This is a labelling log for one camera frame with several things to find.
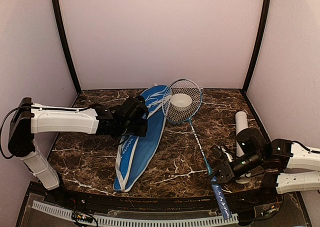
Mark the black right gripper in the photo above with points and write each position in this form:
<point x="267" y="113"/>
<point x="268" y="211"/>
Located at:
<point x="227" y="171"/>

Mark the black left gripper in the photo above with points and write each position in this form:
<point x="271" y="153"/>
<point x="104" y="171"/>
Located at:
<point x="142" y="131"/>

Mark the blue racket bag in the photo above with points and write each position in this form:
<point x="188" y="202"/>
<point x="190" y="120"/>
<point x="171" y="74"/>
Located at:
<point x="135" y="153"/>

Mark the blue badminton racket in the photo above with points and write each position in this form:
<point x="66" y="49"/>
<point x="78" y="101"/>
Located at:
<point x="180" y="115"/>

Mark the white shuttlecock tube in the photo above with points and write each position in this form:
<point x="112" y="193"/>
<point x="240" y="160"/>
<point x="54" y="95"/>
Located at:
<point x="241" y="123"/>

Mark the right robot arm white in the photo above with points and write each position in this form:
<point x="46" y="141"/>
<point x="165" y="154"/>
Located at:
<point x="293" y="166"/>

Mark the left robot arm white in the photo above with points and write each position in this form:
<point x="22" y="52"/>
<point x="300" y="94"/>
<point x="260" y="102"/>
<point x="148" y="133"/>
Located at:
<point x="29" y="119"/>

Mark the white ceramic bowl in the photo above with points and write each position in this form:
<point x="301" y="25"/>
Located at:
<point x="181" y="100"/>

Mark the small circuit board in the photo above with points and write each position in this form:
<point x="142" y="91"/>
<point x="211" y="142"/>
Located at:
<point x="78" y="217"/>

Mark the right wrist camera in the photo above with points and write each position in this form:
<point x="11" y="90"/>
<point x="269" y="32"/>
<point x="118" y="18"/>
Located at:
<point x="221" y="152"/>

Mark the white cable duct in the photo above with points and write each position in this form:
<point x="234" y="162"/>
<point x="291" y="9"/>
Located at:
<point x="134" y="220"/>

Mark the black vertical frame post left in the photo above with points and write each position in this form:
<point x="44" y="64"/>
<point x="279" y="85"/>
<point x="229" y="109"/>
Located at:
<point x="65" y="46"/>

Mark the black vertical frame post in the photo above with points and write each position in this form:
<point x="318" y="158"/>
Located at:
<point x="257" y="46"/>
<point x="65" y="46"/>

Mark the black vertical frame post right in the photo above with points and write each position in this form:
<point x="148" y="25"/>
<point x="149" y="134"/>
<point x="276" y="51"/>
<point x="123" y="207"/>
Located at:
<point x="257" y="46"/>

